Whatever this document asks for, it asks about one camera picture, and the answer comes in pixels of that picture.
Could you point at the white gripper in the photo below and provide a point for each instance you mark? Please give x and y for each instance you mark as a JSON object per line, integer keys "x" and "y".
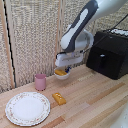
{"x": 68, "y": 59}

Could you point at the hot dog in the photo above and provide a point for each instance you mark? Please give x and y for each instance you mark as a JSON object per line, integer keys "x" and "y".
{"x": 60, "y": 72}

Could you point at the white bowl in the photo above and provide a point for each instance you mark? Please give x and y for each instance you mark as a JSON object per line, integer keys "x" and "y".
{"x": 62, "y": 75}

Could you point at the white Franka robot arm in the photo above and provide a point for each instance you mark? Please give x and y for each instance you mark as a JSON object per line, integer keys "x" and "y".
{"x": 83, "y": 25}

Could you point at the yellow hot dog bun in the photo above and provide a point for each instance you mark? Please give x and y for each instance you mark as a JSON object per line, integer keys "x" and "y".
{"x": 59, "y": 98}

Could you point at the white floral plate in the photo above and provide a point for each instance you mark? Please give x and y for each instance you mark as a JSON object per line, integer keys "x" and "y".
{"x": 27, "y": 108}

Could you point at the pink cup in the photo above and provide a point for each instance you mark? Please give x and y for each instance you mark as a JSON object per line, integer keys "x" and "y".
{"x": 40, "y": 82}

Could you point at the black box appliance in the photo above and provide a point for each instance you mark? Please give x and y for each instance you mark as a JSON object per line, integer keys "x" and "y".
{"x": 110, "y": 53}

